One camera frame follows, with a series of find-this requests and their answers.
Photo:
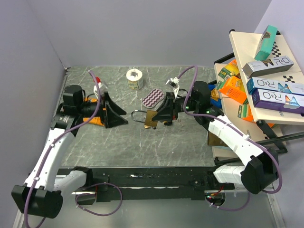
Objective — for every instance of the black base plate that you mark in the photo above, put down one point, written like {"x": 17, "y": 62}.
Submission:
{"x": 150, "y": 183}

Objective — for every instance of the orange potato chips bag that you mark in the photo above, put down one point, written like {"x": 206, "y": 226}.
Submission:
{"x": 97, "y": 121}

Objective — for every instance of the pink black zigzag sponge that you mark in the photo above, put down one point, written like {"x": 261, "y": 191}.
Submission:
{"x": 153, "y": 98}

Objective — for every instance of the beige shelf board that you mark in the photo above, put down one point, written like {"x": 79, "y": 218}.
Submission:
{"x": 230, "y": 109}
{"x": 244, "y": 48}

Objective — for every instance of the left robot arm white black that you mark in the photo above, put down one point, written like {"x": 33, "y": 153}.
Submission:
{"x": 64, "y": 127}

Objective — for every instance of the yellow green box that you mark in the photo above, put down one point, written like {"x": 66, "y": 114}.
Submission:
{"x": 229, "y": 70}

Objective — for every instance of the beige upper shelf board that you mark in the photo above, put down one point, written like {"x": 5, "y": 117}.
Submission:
{"x": 244, "y": 48}

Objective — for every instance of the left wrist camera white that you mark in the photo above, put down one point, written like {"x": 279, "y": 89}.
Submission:
{"x": 102, "y": 87}

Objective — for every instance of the purple R&O box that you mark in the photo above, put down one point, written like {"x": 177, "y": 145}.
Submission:
{"x": 278, "y": 101}

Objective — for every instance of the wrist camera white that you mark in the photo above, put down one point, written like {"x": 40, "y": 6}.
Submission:
{"x": 174, "y": 83}
{"x": 102, "y": 87}

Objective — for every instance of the large brass padlock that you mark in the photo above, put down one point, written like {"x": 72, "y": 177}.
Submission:
{"x": 148, "y": 122}

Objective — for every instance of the teal box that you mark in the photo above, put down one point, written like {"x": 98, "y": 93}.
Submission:
{"x": 266, "y": 43}

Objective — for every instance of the blue R&O box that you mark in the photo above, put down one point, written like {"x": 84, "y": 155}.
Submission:
{"x": 274, "y": 85}

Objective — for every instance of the blue chips bag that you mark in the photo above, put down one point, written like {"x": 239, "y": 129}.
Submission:
{"x": 215, "y": 99}

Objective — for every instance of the beige lower shelf board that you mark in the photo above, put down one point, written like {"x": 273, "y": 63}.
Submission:
{"x": 230, "y": 109}

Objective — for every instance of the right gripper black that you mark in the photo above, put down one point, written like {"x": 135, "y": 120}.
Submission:
{"x": 165, "y": 112}

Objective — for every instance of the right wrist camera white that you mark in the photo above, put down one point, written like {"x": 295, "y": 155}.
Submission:
{"x": 174, "y": 83}

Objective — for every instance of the orange snack box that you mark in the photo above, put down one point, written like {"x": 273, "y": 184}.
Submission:
{"x": 234, "y": 89}

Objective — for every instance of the black shelf frame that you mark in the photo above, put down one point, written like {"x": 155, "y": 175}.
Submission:
{"x": 264, "y": 126}

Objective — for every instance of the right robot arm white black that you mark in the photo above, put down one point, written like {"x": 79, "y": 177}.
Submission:
{"x": 259, "y": 170}

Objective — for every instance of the silver R&O box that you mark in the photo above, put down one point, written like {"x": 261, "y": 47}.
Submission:
{"x": 268, "y": 66}

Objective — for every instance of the yellow padlock black shackle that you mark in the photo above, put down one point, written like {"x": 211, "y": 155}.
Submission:
{"x": 168, "y": 123}

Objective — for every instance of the white tape roll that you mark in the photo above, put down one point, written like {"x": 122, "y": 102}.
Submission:
{"x": 134, "y": 79}

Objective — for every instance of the green orange box lower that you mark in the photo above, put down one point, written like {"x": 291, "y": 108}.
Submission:
{"x": 244, "y": 113}

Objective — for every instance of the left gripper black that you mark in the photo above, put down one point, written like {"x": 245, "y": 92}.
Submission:
{"x": 110, "y": 118}

